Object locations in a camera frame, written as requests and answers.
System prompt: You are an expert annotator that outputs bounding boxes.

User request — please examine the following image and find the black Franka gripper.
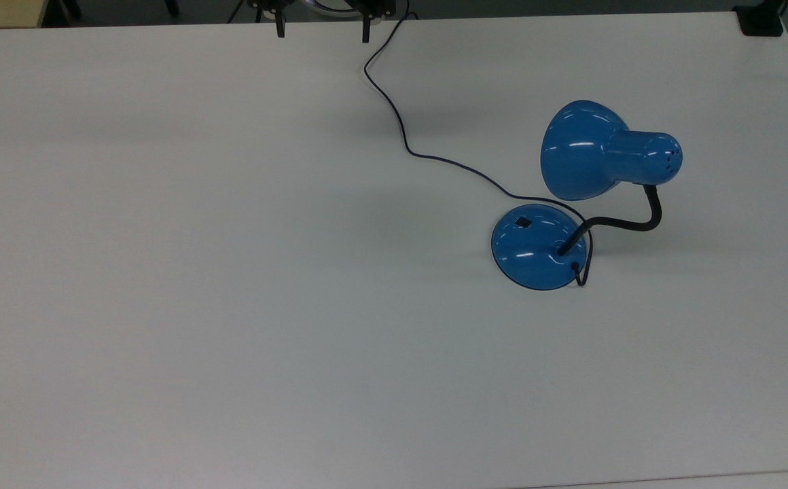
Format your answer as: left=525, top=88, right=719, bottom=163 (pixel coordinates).
left=247, top=0, right=397, bottom=44

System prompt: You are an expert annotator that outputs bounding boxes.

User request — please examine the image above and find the blue gooseneck desk lamp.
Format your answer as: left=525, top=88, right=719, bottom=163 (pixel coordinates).
left=490, top=100, right=684, bottom=292

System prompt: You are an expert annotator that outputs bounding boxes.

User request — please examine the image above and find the beige wooden cabinet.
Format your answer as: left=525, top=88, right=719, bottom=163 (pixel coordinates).
left=0, top=0, right=50, bottom=29

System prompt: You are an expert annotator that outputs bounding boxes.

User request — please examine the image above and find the black lamp power cable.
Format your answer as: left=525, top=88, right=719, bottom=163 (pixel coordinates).
left=363, top=0, right=594, bottom=287

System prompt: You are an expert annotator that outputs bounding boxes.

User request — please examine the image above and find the black table clamp mount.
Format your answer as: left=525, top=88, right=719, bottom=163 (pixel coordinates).
left=733, top=0, right=788, bottom=37

